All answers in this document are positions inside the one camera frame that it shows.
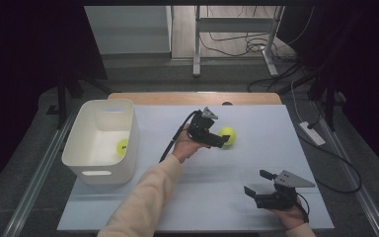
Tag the white cabinet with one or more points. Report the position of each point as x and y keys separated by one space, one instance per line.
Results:
x=128 y=29

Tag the white table board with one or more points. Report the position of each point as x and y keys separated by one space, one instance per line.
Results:
x=184 y=184

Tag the person's left hand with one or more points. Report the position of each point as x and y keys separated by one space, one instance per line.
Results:
x=186 y=146

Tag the wooden table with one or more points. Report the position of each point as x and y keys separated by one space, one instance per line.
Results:
x=184 y=98

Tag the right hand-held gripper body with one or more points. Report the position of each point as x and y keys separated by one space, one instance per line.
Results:
x=284 y=184

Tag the white power strip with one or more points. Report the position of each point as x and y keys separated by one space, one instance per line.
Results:
x=312 y=134

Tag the white metal desk frame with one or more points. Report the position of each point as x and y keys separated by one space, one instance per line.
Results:
x=233 y=24

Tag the black stand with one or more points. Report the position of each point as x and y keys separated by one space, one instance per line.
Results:
x=329 y=95
x=61 y=98

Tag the metal floor rail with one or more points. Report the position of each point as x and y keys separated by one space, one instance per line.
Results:
x=39 y=174
x=358 y=191

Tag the person's right hand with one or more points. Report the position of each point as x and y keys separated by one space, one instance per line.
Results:
x=291 y=215

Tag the yellow tennis ball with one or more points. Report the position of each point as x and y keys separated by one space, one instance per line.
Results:
x=122 y=147
x=229 y=132

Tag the white plastic bin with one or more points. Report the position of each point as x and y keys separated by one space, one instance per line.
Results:
x=95 y=131

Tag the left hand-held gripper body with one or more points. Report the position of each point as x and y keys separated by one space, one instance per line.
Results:
x=201 y=129

